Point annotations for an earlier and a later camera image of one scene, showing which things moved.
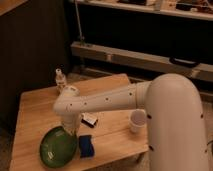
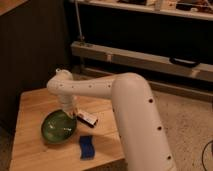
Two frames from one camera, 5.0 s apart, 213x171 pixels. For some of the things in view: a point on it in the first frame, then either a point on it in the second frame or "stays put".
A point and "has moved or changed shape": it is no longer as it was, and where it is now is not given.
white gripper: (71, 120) → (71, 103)
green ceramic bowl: (57, 147) has moved or changed shape
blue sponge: (87, 150) stays put
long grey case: (143, 61) stays put
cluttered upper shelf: (196, 9) stays put
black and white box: (88, 120) stays put
